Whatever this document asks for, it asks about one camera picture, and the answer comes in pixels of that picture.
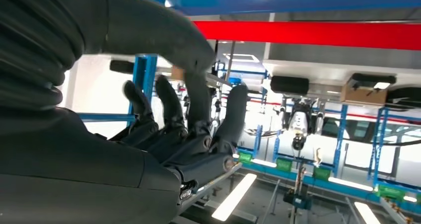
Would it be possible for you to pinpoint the black hard case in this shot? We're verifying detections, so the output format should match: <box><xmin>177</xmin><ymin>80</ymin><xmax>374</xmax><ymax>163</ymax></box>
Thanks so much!
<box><xmin>270</xmin><ymin>75</ymin><xmax>310</xmax><ymax>96</ymax></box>
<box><xmin>109</xmin><ymin>59</ymin><xmax>135</xmax><ymax>75</ymax></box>

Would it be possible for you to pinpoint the blue ceiling hoist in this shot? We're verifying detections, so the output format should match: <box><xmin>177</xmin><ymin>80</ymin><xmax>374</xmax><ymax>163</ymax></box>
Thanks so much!
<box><xmin>283</xmin><ymin>164</ymin><xmax>313</xmax><ymax>211</ymax></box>

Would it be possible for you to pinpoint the white car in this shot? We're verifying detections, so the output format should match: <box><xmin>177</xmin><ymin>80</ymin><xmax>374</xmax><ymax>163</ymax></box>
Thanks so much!
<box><xmin>320</xmin><ymin>115</ymin><xmax>421</xmax><ymax>175</ymax></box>

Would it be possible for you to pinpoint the silver black humanoid robot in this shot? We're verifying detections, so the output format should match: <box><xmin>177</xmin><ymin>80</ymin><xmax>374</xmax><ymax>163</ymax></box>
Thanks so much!
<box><xmin>279</xmin><ymin>96</ymin><xmax>327</xmax><ymax>151</ymax></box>
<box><xmin>210</xmin><ymin>84</ymin><xmax>227</xmax><ymax>138</ymax></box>

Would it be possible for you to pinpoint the red barrier tape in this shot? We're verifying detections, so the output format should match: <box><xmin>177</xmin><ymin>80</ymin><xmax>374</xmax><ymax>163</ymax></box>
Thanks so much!
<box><xmin>193</xmin><ymin>20</ymin><xmax>421</xmax><ymax>51</ymax></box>

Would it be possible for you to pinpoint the beige hanging strap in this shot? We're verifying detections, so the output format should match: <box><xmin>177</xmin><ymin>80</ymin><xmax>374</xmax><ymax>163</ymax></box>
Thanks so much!
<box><xmin>313</xmin><ymin>147</ymin><xmax>324</xmax><ymax>168</ymax></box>

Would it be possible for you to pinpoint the ceiling light strip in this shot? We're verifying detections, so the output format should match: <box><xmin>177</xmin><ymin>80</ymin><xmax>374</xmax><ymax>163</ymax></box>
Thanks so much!
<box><xmin>353</xmin><ymin>202</ymin><xmax>383</xmax><ymax>224</ymax></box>
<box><xmin>211</xmin><ymin>173</ymin><xmax>258</xmax><ymax>222</ymax></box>

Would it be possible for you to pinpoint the blue steel shelf rack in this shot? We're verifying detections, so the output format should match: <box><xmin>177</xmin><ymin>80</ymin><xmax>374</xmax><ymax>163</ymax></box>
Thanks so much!
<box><xmin>78</xmin><ymin>0</ymin><xmax>421</xmax><ymax>128</ymax></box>
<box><xmin>215</xmin><ymin>60</ymin><xmax>266</xmax><ymax>165</ymax></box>
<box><xmin>370</xmin><ymin>107</ymin><xmax>421</xmax><ymax>213</ymax></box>
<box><xmin>272</xmin><ymin>104</ymin><xmax>350</xmax><ymax>188</ymax></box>

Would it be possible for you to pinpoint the white table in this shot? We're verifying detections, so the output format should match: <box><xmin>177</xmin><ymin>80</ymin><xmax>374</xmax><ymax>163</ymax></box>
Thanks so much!
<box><xmin>262</xmin><ymin>58</ymin><xmax>421</xmax><ymax>106</ymax></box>

